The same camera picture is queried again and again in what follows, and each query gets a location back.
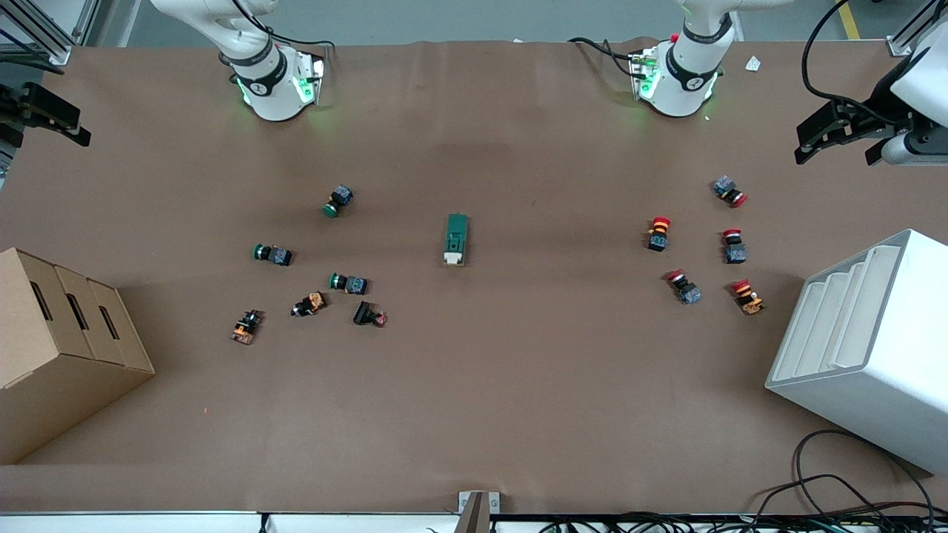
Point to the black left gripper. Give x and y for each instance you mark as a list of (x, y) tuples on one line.
[(881, 101)]

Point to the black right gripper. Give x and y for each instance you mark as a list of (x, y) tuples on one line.
[(16, 105)]

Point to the green load switch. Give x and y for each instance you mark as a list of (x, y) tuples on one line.
[(455, 237)]

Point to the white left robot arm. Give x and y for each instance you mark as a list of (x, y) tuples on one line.
[(685, 89)]

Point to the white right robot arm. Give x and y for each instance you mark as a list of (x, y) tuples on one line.
[(274, 96)]

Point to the white paper scrap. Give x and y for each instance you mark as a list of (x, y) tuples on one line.
[(752, 64)]

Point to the red emergency stop button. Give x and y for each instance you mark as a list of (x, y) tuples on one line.
[(726, 187), (685, 289), (735, 252)]

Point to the red button with orange base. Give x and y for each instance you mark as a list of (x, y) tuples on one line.
[(748, 297)]

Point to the white stepped rack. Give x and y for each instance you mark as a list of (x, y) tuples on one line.
[(874, 385)]

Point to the brown cardboard box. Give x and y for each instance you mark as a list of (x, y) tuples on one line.
[(67, 385)]

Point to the green mushroom push button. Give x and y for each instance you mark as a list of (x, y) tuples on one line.
[(275, 255), (339, 198), (354, 284)]

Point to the black square button red contacts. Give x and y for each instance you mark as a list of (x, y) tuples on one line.
[(364, 314)]

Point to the brown paper table cover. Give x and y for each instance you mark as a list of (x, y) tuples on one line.
[(518, 370)]

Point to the aluminium frame profile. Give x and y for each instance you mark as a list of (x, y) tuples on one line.
[(898, 47), (58, 53)]

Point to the black switch with orange block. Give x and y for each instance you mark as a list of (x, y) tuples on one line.
[(246, 328)]

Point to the black selector switch orange base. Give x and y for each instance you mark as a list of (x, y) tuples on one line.
[(311, 303)]

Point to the metal bracket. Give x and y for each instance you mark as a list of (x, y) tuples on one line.
[(478, 507)]

